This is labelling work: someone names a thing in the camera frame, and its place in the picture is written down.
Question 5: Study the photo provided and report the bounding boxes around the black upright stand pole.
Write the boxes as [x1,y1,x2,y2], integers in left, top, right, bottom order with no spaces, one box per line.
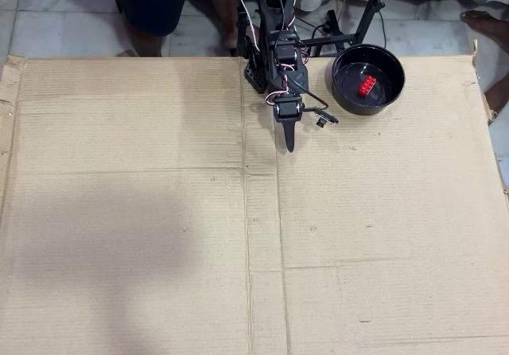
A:
[235,0,251,58]

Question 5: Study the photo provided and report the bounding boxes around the black round bin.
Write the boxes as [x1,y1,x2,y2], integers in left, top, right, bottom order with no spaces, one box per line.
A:
[330,43,406,116]

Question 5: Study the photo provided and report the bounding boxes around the bare foot of bystander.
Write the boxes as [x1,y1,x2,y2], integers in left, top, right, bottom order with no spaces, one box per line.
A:
[482,78,509,126]
[460,9,509,54]

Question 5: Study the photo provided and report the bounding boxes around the black tripod stand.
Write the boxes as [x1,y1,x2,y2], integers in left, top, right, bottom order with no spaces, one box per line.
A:
[297,0,391,58]

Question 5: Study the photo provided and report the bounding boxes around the thin black floor cable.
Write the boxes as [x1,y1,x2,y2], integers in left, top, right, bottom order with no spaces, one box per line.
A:
[375,9,387,48]

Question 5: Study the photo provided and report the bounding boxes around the large brown cardboard sheet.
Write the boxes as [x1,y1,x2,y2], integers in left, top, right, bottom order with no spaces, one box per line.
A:
[0,39,509,355]

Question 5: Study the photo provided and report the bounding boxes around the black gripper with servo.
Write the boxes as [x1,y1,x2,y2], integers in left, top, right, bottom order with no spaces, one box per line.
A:
[270,92,305,153]

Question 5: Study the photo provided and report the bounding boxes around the red lego block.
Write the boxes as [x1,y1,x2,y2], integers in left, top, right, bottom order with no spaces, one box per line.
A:
[356,74,379,96]

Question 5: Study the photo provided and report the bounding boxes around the red white servo wires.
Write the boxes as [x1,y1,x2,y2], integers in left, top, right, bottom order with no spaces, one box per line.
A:
[263,62,296,106]

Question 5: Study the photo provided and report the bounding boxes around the black camera cable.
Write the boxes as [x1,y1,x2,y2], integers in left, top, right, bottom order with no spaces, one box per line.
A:
[284,72,330,111]

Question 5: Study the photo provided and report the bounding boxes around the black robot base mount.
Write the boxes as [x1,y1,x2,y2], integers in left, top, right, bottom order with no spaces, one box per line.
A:
[242,35,268,95]

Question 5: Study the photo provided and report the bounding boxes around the white cable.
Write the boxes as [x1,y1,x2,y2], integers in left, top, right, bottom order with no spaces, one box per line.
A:
[235,0,260,52]

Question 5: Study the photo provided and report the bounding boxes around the bare leg of seated person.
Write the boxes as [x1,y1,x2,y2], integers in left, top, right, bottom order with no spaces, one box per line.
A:
[126,19,165,58]
[196,0,241,50]

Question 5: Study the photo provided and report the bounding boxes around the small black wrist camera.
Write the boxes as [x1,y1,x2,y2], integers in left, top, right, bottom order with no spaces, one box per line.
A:
[313,107,340,130]

